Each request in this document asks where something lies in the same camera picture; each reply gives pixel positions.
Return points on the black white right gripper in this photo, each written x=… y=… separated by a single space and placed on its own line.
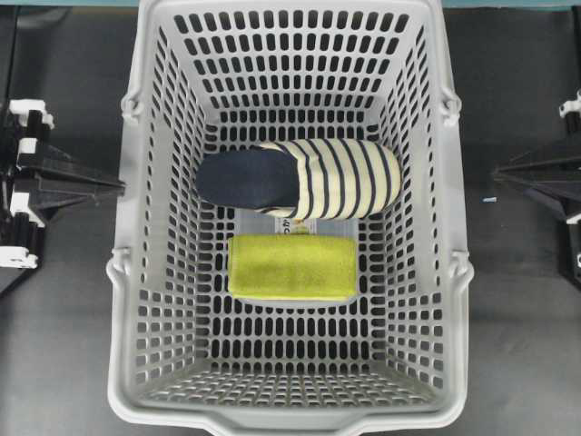
x=559 y=196

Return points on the yellow-green cloth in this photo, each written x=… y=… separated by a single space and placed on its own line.
x=292 y=267

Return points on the clear plastic package with label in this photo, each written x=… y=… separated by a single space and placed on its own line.
x=253 y=223

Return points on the navy striped cream slipper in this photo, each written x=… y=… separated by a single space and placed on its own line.
x=328 y=179

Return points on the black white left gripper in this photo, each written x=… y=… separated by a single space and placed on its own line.
x=25 y=125

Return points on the grey plastic shopping basket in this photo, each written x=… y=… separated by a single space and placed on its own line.
x=213 y=76

